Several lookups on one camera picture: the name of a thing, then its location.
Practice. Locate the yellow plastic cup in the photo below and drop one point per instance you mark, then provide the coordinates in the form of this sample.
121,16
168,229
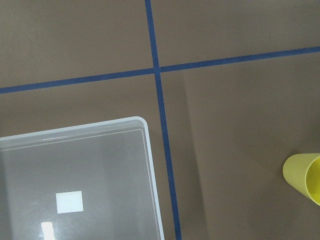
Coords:
302,172

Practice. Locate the clear plastic storage box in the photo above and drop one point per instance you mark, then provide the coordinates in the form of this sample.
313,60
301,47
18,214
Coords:
87,182

